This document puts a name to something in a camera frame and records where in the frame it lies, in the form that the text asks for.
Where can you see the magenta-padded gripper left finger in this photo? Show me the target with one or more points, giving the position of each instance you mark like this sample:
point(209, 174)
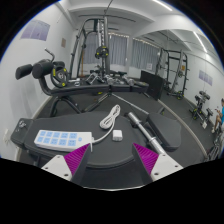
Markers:
point(78, 159)

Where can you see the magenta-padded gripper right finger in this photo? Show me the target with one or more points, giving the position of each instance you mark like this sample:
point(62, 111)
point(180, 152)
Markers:
point(146, 159)

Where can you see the small white charger block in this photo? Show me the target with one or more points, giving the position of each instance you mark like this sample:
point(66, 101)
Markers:
point(117, 135)

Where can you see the white blue-socket power strip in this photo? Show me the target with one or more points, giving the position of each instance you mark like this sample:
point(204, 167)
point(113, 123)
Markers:
point(60, 140)

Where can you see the chrome barbell bar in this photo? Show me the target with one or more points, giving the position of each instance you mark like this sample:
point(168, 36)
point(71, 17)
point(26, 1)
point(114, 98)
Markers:
point(145, 131)

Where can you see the black padded workout bench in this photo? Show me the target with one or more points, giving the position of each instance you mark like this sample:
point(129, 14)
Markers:
point(83, 125)

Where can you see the bunch of keys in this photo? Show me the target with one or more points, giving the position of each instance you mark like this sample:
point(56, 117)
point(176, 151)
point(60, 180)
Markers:
point(22, 124)

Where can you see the black roller-pad weight bench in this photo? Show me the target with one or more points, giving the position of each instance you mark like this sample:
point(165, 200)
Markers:
point(90, 89)

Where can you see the dumbbell rack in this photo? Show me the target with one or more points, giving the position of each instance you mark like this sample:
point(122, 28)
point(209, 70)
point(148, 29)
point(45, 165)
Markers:
point(200, 108)

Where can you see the black box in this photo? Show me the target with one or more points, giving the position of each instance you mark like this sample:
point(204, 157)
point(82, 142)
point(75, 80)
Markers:
point(152, 85)

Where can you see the person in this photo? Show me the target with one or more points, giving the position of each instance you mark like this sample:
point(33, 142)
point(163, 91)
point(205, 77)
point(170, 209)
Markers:
point(219, 116)

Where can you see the group of floor dumbbells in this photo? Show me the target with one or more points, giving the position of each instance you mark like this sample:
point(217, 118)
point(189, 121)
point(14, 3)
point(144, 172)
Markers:
point(110, 79)

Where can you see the black squat rack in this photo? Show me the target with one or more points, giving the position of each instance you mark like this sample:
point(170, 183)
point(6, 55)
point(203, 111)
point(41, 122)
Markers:
point(181, 73)

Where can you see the small purple poster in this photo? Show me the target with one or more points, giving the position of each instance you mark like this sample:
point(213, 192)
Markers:
point(205, 77)

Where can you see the grey window curtain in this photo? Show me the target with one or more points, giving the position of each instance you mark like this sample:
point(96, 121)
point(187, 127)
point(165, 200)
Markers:
point(145, 54)
point(119, 50)

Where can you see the small black yellow weight plate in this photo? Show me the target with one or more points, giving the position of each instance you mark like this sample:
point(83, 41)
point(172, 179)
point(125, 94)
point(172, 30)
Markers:
point(101, 52)

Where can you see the grey steel power rack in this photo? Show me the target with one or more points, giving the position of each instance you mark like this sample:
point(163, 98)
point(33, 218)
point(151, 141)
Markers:
point(106, 36)

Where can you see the long ceiling light strip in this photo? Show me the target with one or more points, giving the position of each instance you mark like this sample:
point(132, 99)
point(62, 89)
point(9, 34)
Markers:
point(162, 4)
point(200, 41)

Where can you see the white wall outlet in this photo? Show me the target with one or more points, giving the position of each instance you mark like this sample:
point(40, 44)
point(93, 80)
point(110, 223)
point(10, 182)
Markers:
point(6, 136)

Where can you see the small brown wall plaque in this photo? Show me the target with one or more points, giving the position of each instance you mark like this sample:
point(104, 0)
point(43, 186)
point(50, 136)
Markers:
point(63, 42)

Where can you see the pale purple wall poster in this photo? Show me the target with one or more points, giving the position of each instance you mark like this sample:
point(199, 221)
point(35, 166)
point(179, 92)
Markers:
point(35, 30)

